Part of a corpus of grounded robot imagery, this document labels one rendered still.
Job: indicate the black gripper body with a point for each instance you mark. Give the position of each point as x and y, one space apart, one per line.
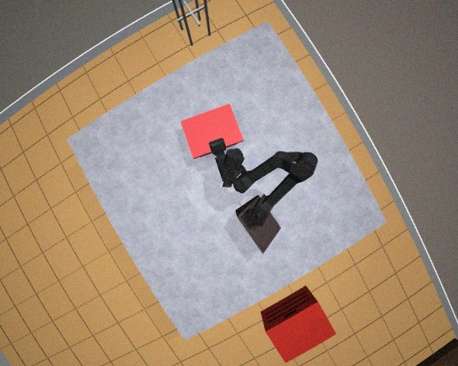
217 147

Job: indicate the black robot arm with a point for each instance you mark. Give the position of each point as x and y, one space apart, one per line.
298 172

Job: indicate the red panel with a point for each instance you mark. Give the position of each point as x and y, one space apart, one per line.
203 128

